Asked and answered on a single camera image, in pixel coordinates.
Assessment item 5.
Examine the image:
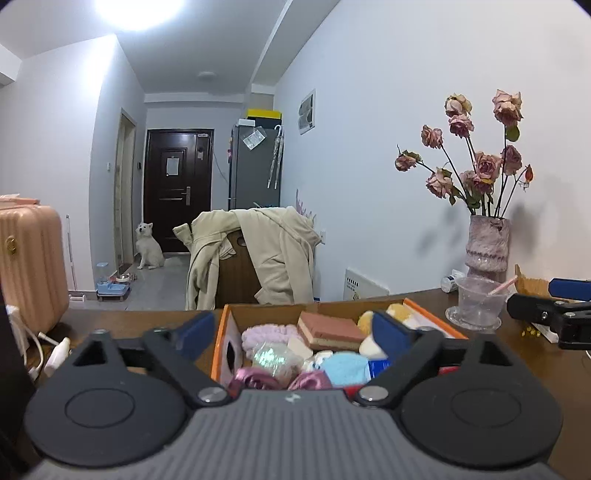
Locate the brown paper liners stack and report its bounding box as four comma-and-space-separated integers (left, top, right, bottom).
514, 264, 551, 298

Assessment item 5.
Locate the pink folded towel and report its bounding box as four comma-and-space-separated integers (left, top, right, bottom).
242, 324, 301, 360

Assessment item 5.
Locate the pink brown layered sponge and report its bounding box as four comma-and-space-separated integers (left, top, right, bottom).
297, 312, 367, 351

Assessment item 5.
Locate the wall electrical panel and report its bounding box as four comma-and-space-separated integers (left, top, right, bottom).
297, 90, 315, 135

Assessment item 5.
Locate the yellow box on fridge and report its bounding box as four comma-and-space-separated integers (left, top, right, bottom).
247, 109, 283, 120

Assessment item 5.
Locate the clear plastic cup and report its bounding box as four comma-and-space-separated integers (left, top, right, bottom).
446, 276, 515, 331

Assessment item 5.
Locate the blue white tissue pack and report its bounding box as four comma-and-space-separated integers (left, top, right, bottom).
368, 359, 392, 379

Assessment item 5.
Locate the red cardboard box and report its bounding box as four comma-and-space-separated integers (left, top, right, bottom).
211, 298, 465, 386

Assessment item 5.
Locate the pink suitcase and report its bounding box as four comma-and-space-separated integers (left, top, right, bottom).
0, 195, 69, 333

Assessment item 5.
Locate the white charger with cable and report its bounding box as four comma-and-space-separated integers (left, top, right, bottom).
5, 305, 71, 382

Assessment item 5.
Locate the dried pink flower bouquet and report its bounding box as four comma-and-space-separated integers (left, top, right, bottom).
394, 89, 534, 219

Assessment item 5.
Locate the wooden chair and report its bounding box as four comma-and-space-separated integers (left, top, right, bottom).
215, 230, 260, 309

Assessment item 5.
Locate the magenta satin scrunchie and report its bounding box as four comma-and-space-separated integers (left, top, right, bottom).
228, 367, 334, 398

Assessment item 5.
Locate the white dog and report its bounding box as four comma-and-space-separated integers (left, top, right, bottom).
136, 222, 164, 270

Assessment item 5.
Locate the blue pet feeder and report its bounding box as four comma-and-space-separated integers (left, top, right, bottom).
95, 262, 135, 301

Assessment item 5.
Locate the iridescent mesh sponge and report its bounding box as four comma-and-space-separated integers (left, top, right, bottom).
252, 342, 304, 387

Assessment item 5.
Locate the pink ceramic vase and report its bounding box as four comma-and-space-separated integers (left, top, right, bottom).
465, 215, 510, 282

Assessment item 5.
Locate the yellow white plush toy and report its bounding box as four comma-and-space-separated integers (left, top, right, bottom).
356, 303, 432, 338

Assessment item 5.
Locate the beige jacket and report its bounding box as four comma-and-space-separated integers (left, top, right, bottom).
173, 206, 322, 310

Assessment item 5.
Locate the dark entrance door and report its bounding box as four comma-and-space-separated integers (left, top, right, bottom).
142, 129, 214, 253

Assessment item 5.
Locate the ceiling lamp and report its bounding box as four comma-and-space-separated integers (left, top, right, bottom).
92, 0, 186, 33

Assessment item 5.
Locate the white wall heater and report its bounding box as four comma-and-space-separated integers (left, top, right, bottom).
342, 269, 390, 301

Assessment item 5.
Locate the grey refrigerator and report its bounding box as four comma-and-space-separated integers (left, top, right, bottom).
228, 125, 280, 210

